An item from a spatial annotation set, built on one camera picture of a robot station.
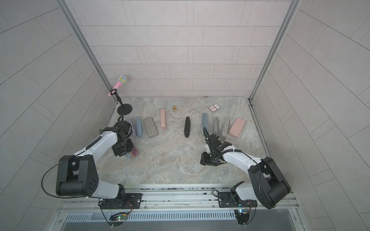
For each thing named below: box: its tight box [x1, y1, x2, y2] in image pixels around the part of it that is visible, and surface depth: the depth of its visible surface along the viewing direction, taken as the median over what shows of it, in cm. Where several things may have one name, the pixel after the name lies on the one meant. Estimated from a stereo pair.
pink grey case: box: [160, 109, 167, 131], surface depth 99 cm
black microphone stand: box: [110, 88, 133, 116], surface depth 111 cm
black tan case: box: [184, 116, 191, 139], surface depth 98 cm
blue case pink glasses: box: [125, 146, 140, 160], surface depth 86 cm
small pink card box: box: [208, 103, 222, 114], surface depth 111 cm
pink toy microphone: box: [107, 75, 128, 97], surface depth 95 cm
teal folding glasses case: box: [220, 118, 230, 141], surface depth 93 cm
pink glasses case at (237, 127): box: [229, 117, 247, 138], surface depth 100 cm
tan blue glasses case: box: [135, 116, 143, 138], surface depth 95 cm
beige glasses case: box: [213, 116, 219, 137], surface depth 98 cm
